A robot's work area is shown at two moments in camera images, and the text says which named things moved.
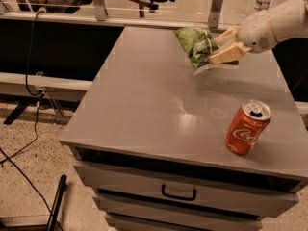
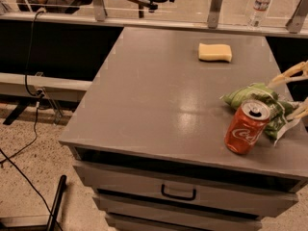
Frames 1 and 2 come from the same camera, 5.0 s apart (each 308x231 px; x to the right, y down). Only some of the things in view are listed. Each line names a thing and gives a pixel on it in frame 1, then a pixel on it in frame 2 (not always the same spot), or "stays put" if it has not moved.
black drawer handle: (179, 197) stays put
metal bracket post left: (98, 0) stays put
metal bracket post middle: (217, 5) stays put
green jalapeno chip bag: (198, 44) -> (279, 122)
